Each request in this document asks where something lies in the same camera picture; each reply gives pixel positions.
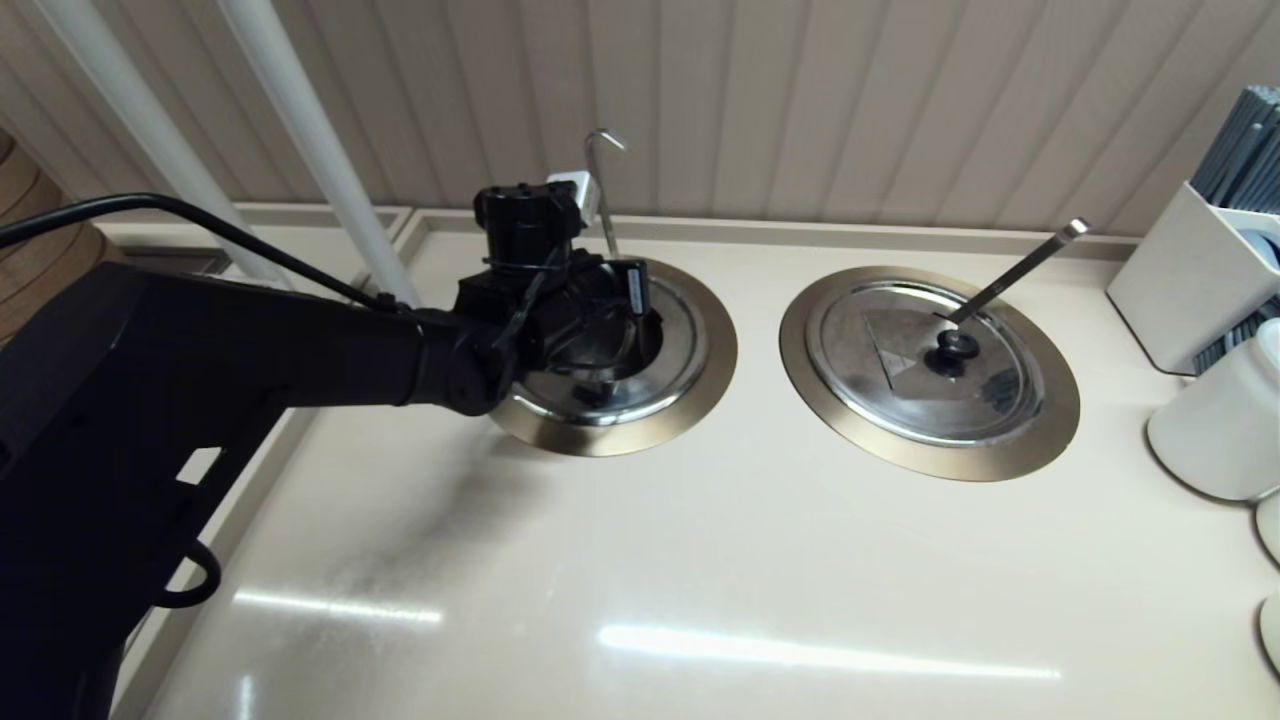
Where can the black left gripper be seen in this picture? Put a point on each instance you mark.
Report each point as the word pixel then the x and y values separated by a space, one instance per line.
pixel 530 230

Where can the white ceramic cup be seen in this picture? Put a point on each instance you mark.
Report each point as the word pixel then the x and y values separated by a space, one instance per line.
pixel 1272 528
pixel 1273 632

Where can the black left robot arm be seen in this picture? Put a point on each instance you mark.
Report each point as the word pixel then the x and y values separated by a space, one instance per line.
pixel 200 350

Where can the bamboo steamer stack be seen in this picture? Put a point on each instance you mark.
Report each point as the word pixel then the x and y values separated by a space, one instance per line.
pixel 25 190

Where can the white chopstick holder box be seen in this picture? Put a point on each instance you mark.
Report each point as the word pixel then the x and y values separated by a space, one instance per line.
pixel 1172 278

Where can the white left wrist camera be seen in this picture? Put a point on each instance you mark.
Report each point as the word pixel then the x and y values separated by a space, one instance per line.
pixel 573 193

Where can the white ceramic jar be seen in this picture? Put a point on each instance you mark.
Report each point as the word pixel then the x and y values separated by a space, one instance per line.
pixel 1218 428

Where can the steel lid with black knob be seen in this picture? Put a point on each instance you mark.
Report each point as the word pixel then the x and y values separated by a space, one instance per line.
pixel 685 345
pixel 900 400

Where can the dark metal steamer tray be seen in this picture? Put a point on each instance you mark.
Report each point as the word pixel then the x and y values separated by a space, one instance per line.
pixel 180 262

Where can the white metal pole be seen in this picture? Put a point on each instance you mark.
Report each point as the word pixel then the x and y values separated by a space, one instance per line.
pixel 150 120
pixel 318 150

